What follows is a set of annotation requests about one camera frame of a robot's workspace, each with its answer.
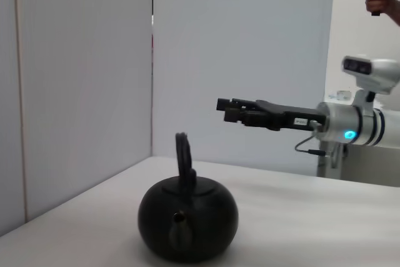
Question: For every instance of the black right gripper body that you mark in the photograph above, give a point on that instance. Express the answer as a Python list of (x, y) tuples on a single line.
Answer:
[(297, 118)]

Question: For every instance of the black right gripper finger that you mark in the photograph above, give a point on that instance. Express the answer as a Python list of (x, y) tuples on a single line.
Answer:
[(232, 116), (223, 104)]

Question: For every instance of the person's bare hand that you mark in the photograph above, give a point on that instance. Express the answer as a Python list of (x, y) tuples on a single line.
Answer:
[(379, 2)]

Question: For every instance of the small clear background objects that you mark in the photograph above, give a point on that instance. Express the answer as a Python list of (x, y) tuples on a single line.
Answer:
[(342, 94)]

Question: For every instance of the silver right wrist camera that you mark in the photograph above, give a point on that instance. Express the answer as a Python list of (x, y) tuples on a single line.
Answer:
[(375, 73)]

